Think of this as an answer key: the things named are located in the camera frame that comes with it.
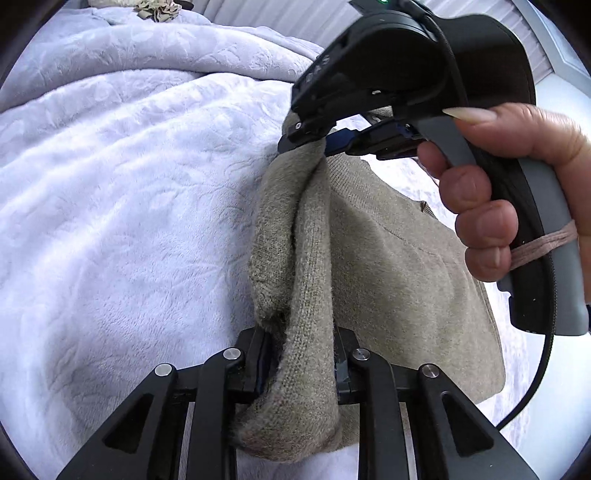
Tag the beige crumpled cloth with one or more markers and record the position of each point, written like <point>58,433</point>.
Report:
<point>159,9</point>

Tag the lavender plush blanket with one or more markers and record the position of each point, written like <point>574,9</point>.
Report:
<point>115,207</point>

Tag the olive brown knit sweater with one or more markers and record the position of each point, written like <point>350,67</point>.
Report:
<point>397,277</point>

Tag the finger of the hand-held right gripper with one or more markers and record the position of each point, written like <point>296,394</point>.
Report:
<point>369,141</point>
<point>300,131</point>

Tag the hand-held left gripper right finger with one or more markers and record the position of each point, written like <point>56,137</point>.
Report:
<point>341,374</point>

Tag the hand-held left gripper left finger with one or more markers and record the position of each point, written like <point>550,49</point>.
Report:
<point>263,369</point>

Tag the person's right hand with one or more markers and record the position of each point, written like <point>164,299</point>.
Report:
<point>480,203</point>

